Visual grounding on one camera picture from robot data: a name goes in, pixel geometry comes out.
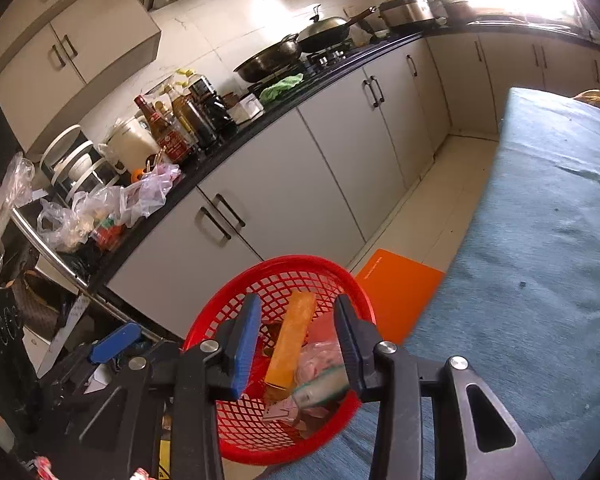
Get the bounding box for grey base cabinets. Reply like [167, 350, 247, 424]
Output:
[105, 35, 600, 341]

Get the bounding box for brown patterned bag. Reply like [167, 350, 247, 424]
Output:
[10, 270, 66, 336]

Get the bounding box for dark wok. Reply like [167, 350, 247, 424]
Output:
[233, 33, 303, 83]

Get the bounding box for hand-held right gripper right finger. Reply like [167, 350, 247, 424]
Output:
[332, 294, 556, 480]

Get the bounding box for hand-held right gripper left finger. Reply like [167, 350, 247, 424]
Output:
[42, 294, 263, 480]

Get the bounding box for dark red pot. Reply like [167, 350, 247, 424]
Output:
[440, 0, 473, 23]

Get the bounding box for pink plastic bag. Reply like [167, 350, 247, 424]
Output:
[295, 317, 351, 391]

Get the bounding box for white carton box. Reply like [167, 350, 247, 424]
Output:
[262, 400, 306, 428]

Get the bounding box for steel rice cooker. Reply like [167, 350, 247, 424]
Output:
[378, 0, 438, 31]

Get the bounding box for pile of clear plastic bags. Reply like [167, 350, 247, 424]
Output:
[36, 162, 186, 253]

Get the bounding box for clear green plastic wrapper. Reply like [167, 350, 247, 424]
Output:
[290, 360, 353, 411]

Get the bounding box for wok with lid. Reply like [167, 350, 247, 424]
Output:
[297, 4, 378, 54]

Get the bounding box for red plastic basket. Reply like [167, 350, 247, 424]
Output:
[182, 255, 378, 466]

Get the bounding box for gas stove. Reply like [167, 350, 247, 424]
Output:
[300, 42, 366, 68]

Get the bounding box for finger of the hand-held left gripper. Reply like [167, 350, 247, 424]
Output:
[87, 322, 143, 366]

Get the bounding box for clear plastic bag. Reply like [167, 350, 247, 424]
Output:
[0, 152, 36, 281]

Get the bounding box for green cloth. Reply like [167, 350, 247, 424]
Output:
[259, 73, 305, 103]

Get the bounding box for black kitchen countertop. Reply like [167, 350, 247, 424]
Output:
[10, 22, 600, 301]

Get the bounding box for row of condiment bottles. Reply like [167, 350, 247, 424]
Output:
[132, 67, 238, 163]

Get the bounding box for blue tablecloth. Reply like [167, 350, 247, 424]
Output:
[265, 87, 600, 480]

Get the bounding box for metal tube frame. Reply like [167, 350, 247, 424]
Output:
[10, 207, 161, 341]

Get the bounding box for dish rack with plates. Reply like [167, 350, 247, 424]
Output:
[40, 125, 121, 206]

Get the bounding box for white seasoning box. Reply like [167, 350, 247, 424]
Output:
[228, 94, 265, 123]

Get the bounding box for grey wall cabinet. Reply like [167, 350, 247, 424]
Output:
[0, 0, 162, 156]

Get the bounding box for orange cardboard box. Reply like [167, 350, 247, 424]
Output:
[264, 290, 317, 392]

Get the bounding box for orange floor mat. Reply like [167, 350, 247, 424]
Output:
[354, 248, 447, 346]

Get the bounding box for white electric cooker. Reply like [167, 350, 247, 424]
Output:
[100, 117, 161, 173]

